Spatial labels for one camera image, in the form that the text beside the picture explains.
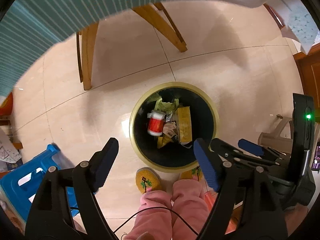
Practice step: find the brown wooden door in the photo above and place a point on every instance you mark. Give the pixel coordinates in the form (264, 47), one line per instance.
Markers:
(309, 70)

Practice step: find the yellow paper box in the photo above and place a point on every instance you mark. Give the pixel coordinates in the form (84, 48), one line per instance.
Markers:
(183, 122)

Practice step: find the yellow round trash bin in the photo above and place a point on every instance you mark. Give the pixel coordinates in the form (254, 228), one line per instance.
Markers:
(174, 157)

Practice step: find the blue plastic stool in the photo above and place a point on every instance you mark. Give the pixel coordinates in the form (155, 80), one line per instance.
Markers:
(18, 187)

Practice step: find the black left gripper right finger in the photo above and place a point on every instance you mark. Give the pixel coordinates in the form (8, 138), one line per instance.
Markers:
(246, 206)

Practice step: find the beige plastic stool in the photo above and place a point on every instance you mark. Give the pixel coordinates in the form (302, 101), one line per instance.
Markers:
(275, 140)

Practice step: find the tan green milk carton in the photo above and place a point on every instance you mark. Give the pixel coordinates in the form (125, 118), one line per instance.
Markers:
(166, 107)

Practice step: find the pink pyjama legs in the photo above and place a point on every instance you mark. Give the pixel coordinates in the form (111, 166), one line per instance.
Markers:
(171, 216)

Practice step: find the yellow knitted left slipper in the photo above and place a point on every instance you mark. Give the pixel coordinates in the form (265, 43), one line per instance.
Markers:
(147, 180)

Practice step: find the yellow snack wrapper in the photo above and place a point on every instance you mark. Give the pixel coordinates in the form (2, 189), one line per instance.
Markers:
(162, 141)

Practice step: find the yellow knitted slipper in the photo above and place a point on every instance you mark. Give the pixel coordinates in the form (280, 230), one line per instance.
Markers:
(147, 180)
(193, 174)

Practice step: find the yellow knitted right slipper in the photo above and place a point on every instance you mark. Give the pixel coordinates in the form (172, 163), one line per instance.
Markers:
(193, 174)

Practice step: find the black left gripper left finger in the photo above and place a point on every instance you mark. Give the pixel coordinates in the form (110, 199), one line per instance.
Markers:
(50, 215)

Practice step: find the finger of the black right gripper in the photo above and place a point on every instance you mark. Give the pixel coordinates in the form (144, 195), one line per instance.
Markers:
(260, 151)
(221, 151)

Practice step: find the wooden table leg frame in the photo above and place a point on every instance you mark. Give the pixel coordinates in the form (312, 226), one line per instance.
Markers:
(122, 44)

